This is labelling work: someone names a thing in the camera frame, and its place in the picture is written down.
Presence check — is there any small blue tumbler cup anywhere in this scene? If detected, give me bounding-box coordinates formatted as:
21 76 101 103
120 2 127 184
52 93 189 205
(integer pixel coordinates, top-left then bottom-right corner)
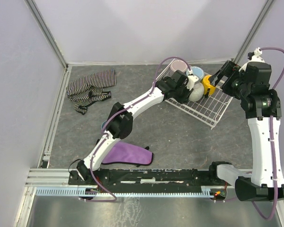
101 121 107 129

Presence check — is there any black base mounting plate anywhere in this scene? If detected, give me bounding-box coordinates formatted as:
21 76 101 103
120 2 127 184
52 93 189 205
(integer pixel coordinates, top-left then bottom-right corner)
68 169 234 194

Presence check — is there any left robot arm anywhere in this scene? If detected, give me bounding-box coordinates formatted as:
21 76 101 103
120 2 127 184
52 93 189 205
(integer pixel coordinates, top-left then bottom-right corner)
77 70 199 181

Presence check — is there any pink mug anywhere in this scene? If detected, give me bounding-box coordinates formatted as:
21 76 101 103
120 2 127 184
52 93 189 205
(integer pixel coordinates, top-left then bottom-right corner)
170 60 188 73

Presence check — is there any white speckled mug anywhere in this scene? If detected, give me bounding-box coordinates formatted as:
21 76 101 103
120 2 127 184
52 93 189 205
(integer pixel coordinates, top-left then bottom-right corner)
188 83 204 102

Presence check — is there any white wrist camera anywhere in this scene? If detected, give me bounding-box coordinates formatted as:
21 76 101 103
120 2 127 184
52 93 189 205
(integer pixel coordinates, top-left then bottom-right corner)
186 67 199 90
248 47 265 63

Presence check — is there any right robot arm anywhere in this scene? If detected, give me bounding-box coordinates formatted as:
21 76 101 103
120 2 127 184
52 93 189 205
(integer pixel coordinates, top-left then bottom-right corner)
209 60 284 201

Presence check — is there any striped cloth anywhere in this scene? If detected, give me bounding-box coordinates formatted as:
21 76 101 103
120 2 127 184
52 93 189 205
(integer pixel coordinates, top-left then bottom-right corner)
66 69 116 115

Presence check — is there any light blue mug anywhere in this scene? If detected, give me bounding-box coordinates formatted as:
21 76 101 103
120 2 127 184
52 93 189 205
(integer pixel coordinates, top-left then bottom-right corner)
186 66 205 82

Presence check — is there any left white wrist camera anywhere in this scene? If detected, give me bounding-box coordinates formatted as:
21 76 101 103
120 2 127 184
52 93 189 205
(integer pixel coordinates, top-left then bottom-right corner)
186 67 199 90

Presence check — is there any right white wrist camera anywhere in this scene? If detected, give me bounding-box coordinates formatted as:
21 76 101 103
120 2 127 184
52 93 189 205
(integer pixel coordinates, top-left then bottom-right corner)
248 47 265 63

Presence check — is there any yellow mug black handle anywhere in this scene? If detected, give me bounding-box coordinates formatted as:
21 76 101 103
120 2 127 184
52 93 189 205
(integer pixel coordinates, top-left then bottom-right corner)
202 75 216 98

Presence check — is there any purple cloth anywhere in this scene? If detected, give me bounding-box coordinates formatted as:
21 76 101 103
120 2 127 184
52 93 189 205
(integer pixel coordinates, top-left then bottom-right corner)
102 141 154 166

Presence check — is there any white wire dish rack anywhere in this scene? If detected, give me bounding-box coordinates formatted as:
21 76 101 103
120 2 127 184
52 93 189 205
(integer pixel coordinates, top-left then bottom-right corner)
157 58 233 129

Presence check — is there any light blue cable duct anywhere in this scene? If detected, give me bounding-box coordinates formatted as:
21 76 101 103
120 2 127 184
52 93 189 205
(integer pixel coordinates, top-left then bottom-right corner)
35 185 216 197

